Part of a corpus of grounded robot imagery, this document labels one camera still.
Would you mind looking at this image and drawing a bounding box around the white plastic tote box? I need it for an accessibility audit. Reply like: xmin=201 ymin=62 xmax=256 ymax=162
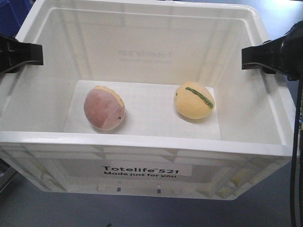
xmin=0 ymin=0 xmax=295 ymax=200

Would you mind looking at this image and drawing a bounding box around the yellow plush ball toy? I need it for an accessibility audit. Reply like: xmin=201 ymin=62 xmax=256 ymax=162
xmin=174 ymin=81 xmax=215 ymax=120

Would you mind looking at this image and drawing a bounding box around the pink plush ball toy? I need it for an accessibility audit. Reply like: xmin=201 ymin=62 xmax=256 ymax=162
xmin=84 ymin=86 xmax=125 ymax=131

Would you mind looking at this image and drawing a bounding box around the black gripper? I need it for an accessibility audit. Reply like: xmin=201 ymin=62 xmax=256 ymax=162
xmin=241 ymin=21 xmax=303 ymax=81

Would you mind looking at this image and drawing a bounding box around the blue storage bin left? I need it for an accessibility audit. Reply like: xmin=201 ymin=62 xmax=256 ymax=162
xmin=0 ymin=0 xmax=35 ymax=37

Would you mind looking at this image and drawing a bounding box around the black cable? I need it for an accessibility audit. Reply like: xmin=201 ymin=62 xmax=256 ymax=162
xmin=289 ymin=79 xmax=303 ymax=227

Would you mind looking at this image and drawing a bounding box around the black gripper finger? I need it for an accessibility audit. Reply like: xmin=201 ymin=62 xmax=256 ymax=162
xmin=0 ymin=34 xmax=44 ymax=74

